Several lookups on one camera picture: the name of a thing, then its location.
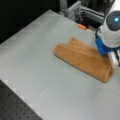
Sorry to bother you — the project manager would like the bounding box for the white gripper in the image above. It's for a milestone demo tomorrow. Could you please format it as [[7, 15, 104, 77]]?
[[108, 49, 120, 69]]

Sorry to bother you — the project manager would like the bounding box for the orange terry towel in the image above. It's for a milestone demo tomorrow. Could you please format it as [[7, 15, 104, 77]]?
[[54, 38, 113, 82]]

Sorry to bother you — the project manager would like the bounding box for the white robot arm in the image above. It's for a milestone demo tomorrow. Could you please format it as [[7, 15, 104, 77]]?
[[102, 10, 120, 68]]

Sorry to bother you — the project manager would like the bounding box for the orange table clamp far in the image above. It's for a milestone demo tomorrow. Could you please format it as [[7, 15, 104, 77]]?
[[78, 24, 86, 29]]

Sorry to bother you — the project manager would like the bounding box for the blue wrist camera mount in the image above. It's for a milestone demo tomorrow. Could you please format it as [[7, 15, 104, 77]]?
[[94, 28, 113, 57]]

